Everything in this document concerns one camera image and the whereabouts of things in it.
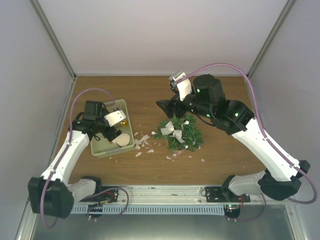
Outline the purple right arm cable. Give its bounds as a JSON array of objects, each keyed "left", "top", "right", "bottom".
[{"left": 174, "top": 62, "right": 318, "bottom": 205}]

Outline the grey slotted cable duct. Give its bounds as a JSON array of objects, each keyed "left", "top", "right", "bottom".
[{"left": 71, "top": 204, "right": 226, "bottom": 215}]

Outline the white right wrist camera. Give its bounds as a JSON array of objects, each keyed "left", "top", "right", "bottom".
[{"left": 169, "top": 71, "right": 192, "bottom": 101}]

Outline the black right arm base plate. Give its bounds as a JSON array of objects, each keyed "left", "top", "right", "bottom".
[{"left": 199, "top": 186, "right": 251, "bottom": 203}]

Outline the small green christmas tree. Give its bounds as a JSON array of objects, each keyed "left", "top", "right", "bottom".
[{"left": 151, "top": 114, "right": 204, "bottom": 152}]

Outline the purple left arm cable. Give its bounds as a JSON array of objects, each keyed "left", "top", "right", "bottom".
[{"left": 40, "top": 88, "right": 118, "bottom": 229}]

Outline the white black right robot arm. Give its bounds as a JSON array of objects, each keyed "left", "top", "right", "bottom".
[{"left": 156, "top": 71, "right": 310, "bottom": 203}]

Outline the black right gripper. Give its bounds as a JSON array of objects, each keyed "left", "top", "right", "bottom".
[{"left": 157, "top": 87, "right": 214, "bottom": 119}]

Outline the light green perforated plastic basket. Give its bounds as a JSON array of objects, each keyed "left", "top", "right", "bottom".
[{"left": 90, "top": 99, "right": 135, "bottom": 159}]

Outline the beige snowman ornament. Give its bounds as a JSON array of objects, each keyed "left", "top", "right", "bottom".
[{"left": 111, "top": 133, "right": 131, "bottom": 147}]

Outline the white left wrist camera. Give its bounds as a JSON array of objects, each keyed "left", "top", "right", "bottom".
[{"left": 104, "top": 110, "right": 126, "bottom": 127}]

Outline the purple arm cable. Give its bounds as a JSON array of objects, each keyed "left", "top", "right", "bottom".
[
  {"left": 40, "top": 88, "right": 118, "bottom": 229},
  {"left": 174, "top": 62, "right": 318, "bottom": 205}
]

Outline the aluminium front mounting rail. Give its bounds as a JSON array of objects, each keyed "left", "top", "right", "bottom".
[{"left": 69, "top": 184, "right": 278, "bottom": 205}]

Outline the gold bauble ornament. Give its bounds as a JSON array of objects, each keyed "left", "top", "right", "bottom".
[{"left": 120, "top": 120, "right": 129, "bottom": 127}]

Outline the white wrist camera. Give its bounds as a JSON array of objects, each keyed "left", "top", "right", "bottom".
[
  {"left": 104, "top": 110, "right": 126, "bottom": 127},
  {"left": 169, "top": 71, "right": 192, "bottom": 101}
]

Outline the white ball light string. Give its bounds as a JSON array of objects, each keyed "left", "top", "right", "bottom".
[{"left": 151, "top": 120, "right": 201, "bottom": 157}]

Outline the silver mesh ribbon bow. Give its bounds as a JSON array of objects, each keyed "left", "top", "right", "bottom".
[{"left": 160, "top": 121, "right": 185, "bottom": 144}]

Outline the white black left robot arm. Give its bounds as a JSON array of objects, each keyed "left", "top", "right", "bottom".
[{"left": 27, "top": 100, "right": 126, "bottom": 219}]

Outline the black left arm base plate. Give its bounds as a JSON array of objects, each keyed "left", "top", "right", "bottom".
[{"left": 80, "top": 186, "right": 119, "bottom": 204}]

